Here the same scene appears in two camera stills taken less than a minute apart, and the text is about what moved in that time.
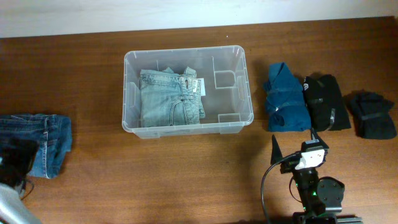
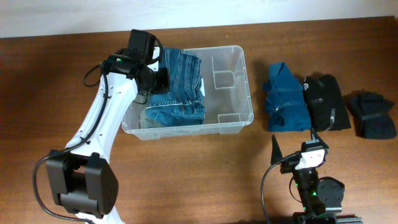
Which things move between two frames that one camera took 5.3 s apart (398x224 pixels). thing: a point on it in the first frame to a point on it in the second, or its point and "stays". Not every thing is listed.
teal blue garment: [285, 98] stays
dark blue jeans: [54, 132] to [183, 104]
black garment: [324, 102] stays
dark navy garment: [372, 114] stays
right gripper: [289, 165] stays
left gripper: [15, 157] to [160, 82]
